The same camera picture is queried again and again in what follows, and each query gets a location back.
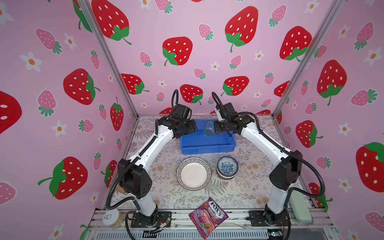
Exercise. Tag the pale green oblong case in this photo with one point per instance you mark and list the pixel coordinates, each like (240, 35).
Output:
(300, 208)

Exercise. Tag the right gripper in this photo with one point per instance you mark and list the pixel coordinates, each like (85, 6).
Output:
(217, 126)

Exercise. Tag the blue plastic bin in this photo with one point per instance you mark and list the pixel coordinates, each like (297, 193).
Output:
(198, 143)

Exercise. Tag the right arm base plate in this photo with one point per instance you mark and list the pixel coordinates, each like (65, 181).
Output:
(268, 219)

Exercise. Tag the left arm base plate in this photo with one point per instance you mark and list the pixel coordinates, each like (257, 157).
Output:
(158, 218)

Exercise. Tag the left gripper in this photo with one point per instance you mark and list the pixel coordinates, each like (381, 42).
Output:
(191, 126)

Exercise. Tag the purple Fox's candy bag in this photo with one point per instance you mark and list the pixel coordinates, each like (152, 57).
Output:
(208, 217)

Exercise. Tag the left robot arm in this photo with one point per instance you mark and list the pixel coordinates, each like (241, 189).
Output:
(133, 182)

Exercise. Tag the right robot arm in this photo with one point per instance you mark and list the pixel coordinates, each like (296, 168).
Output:
(287, 163)

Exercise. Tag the blue patterned bowl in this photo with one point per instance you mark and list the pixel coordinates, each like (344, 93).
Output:
(227, 166)

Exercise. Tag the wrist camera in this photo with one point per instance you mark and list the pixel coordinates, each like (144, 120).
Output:
(226, 111)
(181, 112)

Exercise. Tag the white plate with patterned rim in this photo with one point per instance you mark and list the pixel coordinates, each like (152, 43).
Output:
(194, 174)

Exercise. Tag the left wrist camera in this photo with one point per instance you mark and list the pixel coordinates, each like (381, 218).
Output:
(181, 112)

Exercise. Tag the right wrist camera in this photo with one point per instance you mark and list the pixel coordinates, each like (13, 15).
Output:
(226, 111)

